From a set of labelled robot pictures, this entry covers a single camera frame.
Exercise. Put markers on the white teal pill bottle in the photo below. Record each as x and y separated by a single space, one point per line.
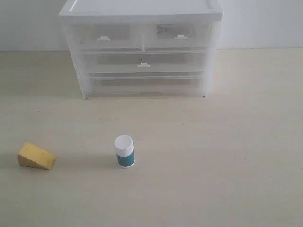
124 147

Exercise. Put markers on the yellow cheese wedge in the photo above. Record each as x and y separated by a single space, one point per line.
35 157

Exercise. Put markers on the bottom wide translucent drawer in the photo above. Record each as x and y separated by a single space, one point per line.
144 86

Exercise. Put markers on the wide translucent drawer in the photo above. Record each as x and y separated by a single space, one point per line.
126 63
144 86

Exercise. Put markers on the white translucent drawer cabinet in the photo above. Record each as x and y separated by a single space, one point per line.
142 12

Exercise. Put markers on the middle wide translucent drawer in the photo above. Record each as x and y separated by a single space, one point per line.
126 63

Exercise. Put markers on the black binder clip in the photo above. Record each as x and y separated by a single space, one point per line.
162 30

